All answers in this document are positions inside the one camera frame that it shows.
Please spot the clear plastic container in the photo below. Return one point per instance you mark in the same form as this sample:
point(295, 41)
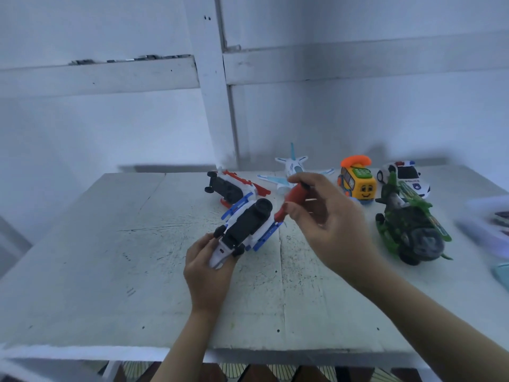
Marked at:
point(489, 226)

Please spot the yellow orange toy car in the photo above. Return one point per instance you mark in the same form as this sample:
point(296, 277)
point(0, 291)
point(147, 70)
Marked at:
point(356, 180)

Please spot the black white toy car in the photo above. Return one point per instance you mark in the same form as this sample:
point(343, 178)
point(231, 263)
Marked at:
point(407, 179)

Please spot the white toy airplane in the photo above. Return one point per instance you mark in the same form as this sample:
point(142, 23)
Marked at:
point(294, 167)

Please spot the dark green toy helicopter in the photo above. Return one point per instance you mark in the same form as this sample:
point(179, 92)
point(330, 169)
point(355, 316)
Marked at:
point(412, 226)

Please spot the red screwdriver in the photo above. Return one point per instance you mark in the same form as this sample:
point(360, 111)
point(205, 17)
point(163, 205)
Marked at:
point(290, 203)

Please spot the person's left forearm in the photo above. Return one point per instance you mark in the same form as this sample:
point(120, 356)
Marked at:
point(183, 350)

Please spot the white blue toy vehicle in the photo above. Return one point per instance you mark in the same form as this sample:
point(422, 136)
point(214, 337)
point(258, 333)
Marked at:
point(246, 222)

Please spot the person's right hand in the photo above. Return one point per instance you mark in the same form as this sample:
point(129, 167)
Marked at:
point(338, 226)

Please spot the teal container lid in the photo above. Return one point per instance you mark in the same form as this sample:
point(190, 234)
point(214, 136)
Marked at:
point(503, 276)

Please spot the red white toy vehicle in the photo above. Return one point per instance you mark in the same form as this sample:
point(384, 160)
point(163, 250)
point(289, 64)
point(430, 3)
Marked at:
point(231, 187)

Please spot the person's left hand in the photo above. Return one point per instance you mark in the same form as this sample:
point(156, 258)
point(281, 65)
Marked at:
point(208, 278)

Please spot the white wooden table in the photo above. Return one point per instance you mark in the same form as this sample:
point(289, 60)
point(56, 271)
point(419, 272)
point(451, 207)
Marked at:
point(87, 266)

